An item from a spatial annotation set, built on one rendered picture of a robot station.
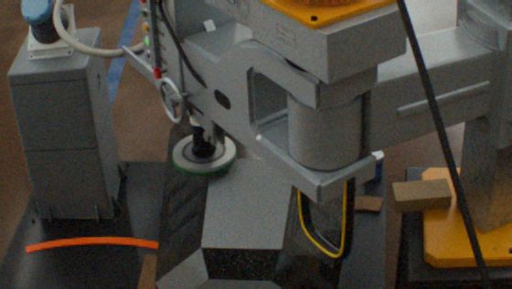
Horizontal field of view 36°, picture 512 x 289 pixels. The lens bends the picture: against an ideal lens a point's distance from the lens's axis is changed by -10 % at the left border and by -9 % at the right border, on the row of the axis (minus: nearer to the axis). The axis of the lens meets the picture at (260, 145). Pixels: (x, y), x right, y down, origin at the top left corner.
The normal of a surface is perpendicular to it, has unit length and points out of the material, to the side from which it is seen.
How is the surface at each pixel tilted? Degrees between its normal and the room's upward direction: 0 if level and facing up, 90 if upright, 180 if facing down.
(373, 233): 0
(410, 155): 0
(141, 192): 0
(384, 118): 90
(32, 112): 90
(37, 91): 90
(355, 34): 90
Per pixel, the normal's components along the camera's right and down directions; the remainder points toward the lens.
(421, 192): -0.05, -0.82
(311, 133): -0.43, 0.53
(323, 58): -0.82, 0.36
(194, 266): -0.65, -0.15
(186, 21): 0.57, 0.45
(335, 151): 0.19, 0.55
